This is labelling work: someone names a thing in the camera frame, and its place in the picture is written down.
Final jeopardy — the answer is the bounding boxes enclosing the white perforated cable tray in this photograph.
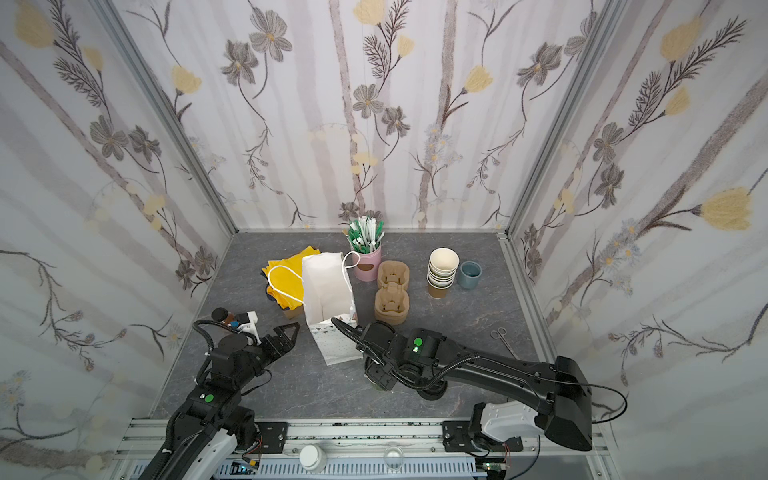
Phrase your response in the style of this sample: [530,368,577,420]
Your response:
[130,458,487,480]

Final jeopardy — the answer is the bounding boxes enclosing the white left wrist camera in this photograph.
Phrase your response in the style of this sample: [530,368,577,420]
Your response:
[231,311,260,345]

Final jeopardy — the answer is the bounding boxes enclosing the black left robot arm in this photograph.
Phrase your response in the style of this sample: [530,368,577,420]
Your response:
[140,310,300,479]

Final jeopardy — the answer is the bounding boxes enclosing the clear glass cup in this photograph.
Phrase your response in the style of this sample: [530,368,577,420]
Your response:
[383,444,405,471]

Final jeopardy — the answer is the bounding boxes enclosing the small metal scissors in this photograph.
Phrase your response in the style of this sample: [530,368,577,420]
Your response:
[490,327,520,360]

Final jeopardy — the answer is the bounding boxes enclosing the white round knob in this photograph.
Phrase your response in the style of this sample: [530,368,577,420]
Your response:
[299,444,328,474]

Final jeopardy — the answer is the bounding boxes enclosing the pink cup with straws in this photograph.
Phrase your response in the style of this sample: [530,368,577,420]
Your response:
[346,215,385,282]

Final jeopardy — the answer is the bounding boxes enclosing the brown pulp carrier stack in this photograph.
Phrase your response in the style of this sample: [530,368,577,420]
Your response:
[374,283,410,325]

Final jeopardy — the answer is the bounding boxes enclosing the yellow paper napkin stack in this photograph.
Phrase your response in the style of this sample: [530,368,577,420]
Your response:
[262,246,320,310]

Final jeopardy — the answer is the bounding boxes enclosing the white paper takeout bag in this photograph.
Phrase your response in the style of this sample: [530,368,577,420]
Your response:
[301,251,362,366]

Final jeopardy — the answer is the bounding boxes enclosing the stack of paper cups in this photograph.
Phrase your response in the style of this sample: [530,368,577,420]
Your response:
[427,247,460,299]

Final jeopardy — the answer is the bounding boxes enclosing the brown pulp cup carrier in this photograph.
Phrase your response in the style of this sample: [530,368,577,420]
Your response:
[377,260,410,289]

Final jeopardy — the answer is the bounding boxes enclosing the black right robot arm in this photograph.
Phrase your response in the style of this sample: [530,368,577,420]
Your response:
[331,317,600,452]

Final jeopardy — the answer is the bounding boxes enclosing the teal ceramic cup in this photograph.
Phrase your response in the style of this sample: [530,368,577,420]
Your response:
[456,261,483,290]

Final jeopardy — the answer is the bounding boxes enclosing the brown bottle black cap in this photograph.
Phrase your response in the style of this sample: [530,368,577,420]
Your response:
[211,307,240,329]

